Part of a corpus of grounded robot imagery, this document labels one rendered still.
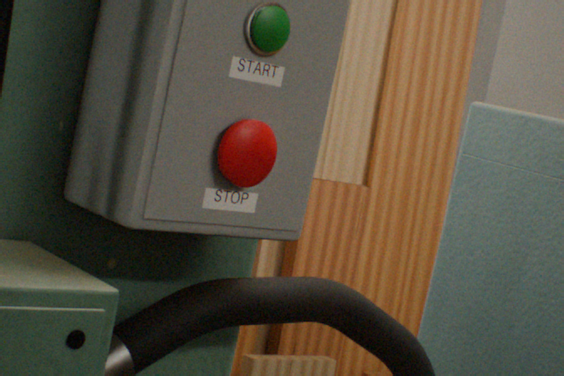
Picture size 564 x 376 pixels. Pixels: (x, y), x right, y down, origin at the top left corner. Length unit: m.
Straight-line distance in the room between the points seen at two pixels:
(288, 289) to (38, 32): 0.18
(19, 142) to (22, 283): 0.09
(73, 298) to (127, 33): 0.12
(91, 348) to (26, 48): 0.14
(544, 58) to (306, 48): 2.26
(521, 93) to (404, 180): 0.54
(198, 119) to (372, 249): 1.77
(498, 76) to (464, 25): 0.32
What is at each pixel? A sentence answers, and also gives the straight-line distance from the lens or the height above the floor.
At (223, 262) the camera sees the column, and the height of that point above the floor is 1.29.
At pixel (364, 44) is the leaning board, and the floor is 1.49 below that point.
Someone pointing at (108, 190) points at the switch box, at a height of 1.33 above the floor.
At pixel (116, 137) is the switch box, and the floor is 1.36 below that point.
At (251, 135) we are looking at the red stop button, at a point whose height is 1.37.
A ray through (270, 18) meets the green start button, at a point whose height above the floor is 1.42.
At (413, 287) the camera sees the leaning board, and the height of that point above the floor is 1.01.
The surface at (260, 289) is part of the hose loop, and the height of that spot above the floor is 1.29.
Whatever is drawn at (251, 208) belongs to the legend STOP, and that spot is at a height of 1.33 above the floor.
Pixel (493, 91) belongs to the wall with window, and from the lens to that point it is 2.63.
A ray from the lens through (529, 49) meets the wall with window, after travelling 2.70.
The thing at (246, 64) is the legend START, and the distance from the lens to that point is 0.48.
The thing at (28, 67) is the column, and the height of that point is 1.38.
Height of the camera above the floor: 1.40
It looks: 6 degrees down
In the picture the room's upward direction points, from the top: 12 degrees clockwise
